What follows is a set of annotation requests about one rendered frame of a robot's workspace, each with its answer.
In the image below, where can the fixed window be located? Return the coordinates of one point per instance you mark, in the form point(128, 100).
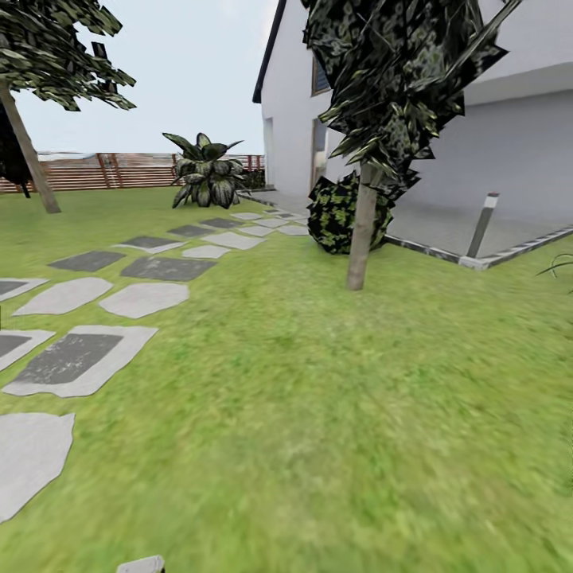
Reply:
point(319, 151)

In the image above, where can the bush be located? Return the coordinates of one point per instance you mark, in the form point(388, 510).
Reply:
point(207, 181)
point(332, 215)

